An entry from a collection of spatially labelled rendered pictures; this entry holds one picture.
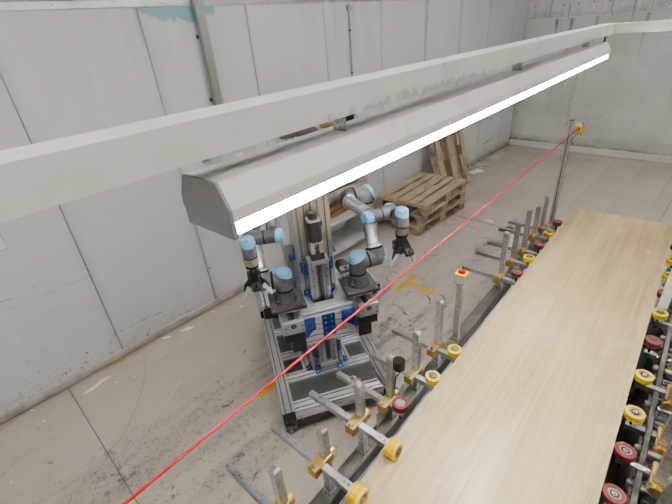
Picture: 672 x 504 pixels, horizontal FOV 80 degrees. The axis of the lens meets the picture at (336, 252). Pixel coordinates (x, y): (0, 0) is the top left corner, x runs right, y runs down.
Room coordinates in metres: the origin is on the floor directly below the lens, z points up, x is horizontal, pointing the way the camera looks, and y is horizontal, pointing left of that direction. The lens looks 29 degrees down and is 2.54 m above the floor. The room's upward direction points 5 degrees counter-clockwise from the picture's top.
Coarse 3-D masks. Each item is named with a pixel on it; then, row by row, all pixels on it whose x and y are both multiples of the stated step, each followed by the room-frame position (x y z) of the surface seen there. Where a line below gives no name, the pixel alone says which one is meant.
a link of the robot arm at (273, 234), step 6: (276, 216) 2.13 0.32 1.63; (270, 222) 2.01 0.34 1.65; (276, 222) 2.03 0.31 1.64; (270, 228) 1.92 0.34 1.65; (276, 228) 1.91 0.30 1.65; (264, 234) 1.87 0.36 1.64; (270, 234) 1.87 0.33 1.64; (276, 234) 1.88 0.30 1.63; (282, 234) 1.88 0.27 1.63; (264, 240) 1.86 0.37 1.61; (270, 240) 1.87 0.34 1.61; (276, 240) 1.87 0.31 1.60; (282, 240) 1.88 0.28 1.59
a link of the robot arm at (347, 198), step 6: (342, 192) 2.39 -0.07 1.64; (348, 192) 2.37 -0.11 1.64; (342, 198) 2.33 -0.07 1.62; (348, 198) 2.30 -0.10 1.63; (354, 198) 2.27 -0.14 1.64; (342, 204) 2.32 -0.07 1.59; (348, 204) 2.25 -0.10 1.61; (354, 204) 2.20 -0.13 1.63; (360, 204) 2.16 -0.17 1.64; (354, 210) 2.18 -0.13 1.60; (360, 210) 2.11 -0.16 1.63; (366, 210) 2.07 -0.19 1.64; (372, 210) 2.04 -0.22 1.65; (378, 210) 2.04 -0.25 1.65; (366, 216) 2.00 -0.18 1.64; (372, 216) 2.00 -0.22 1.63; (378, 216) 2.01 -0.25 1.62; (366, 222) 2.00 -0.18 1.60; (372, 222) 2.00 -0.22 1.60
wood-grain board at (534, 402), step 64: (576, 256) 2.56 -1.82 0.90; (640, 256) 2.48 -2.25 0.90; (512, 320) 1.90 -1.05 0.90; (576, 320) 1.85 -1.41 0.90; (640, 320) 1.80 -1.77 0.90; (448, 384) 1.45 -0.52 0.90; (512, 384) 1.41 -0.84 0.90; (576, 384) 1.38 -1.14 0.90; (448, 448) 1.09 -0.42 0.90; (512, 448) 1.07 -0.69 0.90; (576, 448) 1.04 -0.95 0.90
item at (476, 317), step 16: (496, 288) 2.51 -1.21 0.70; (480, 304) 2.33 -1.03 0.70; (464, 320) 2.17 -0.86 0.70; (480, 320) 2.19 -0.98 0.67; (464, 336) 2.01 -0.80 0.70; (432, 368) 1.76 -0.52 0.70; (416, 400) 1.56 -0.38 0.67; (384, 432) 1.35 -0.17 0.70; (368, 448) 1.25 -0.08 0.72; (352, 464) 1.19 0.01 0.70; (368, 464) 1.22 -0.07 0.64; (352, 480) 1.13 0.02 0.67; (320, 496) 1.05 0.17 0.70; (336, 496) 1.05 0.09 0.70
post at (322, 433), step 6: (318, 432) 1.07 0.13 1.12; (324, 432) 1.06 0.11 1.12; (318, 438) 1.07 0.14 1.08; (324, 438) 1.06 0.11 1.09; (318, 444) 1.07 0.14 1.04; (324, 444) 1.05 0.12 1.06; (324, 450) 1.05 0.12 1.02; (330, 450) 1.07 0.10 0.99; (324, 456) 1.05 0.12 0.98; (324, 474) 1.06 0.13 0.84; (324, 480) 1.07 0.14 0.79; (330, 480) 1.06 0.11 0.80; (324, 486) 1.07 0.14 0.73; (330, 486) 1.05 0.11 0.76; (330, 492) 1.05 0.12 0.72
